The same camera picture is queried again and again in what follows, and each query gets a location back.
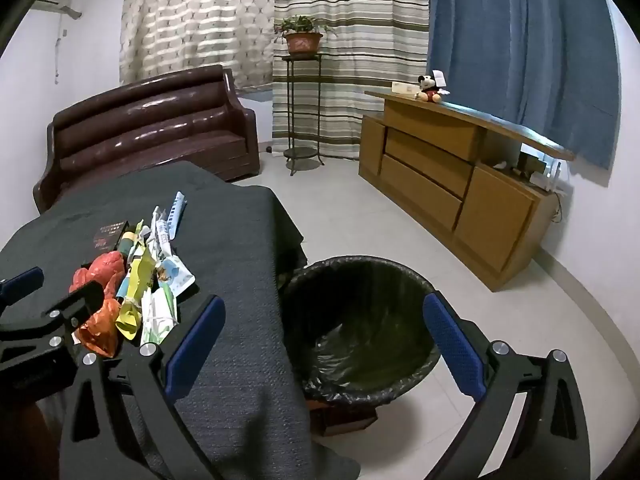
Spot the black metal plant stand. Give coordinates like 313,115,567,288
281,52,325,177

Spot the mouse plush toy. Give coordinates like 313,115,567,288
417,69,450,104

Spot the orange plastic bag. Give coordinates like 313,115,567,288
69,251,126,358

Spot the light blue toothpaste tube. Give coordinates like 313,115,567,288
160,191,189,241

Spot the black cardboard box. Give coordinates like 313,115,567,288
92,220,131,253

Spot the air conditioner pipe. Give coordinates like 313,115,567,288
52,15,69,86

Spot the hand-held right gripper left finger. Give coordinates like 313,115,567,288
60,294,227,480

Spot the white green packet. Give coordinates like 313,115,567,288
141,287,179,346

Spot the potted plant in terracotta pot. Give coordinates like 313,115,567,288
274,15,338,56

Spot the black lined trash bin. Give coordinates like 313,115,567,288
280,256,442,406

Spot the blue curtain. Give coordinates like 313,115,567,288
426,0,621,171

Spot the yellow white wrapper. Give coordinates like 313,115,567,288
115,245,158,341

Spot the white router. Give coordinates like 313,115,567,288
540,157,563,193

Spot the white printed snack packet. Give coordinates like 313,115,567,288
155,255,196,296

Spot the white air conditioner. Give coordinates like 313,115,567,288
32,0,83,20

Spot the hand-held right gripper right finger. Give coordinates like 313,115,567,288
423,290,592,480

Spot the dark brown leather sofa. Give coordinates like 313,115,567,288
32,64,261,213

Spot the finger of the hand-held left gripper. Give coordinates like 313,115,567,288
0,266,45,307
0,280,106,361

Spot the wooden cabinet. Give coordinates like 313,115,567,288
358,89,576,292

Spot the striped curtain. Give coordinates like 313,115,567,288
272,0,431,161

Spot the brown wooden stool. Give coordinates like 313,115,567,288
307,399,378,438

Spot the beige patterned curtain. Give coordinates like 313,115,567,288
117,0,278,92

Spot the grey cloth-covered table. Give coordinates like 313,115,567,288
0,160,361,480

